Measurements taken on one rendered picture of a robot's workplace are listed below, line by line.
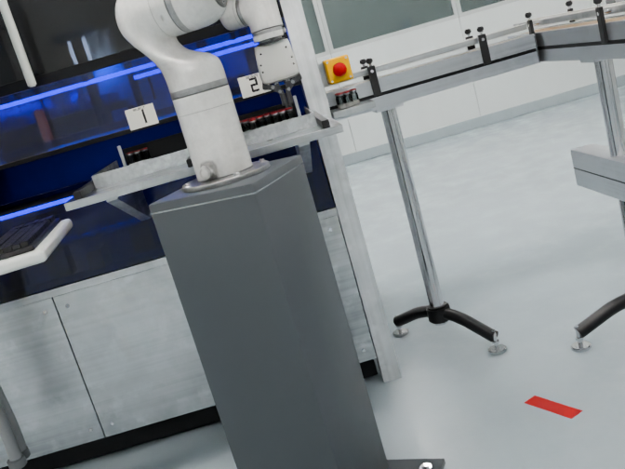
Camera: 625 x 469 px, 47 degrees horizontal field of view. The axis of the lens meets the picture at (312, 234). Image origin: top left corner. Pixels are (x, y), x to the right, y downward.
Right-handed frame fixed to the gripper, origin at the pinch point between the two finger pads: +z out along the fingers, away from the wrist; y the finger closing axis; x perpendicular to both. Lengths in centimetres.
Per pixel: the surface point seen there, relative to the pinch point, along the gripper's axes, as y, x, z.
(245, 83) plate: 9.7, -22.9, -6.8
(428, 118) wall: -138, -483, 75
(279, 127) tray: 3.9, 3.0, 6.0
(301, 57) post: -8.2, -23.0, -9.5
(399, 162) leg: -31, -38, 31
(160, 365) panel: 60, -23, 69
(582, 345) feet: -66, -7, 95
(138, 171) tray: 42.4, 3.0, 7.0
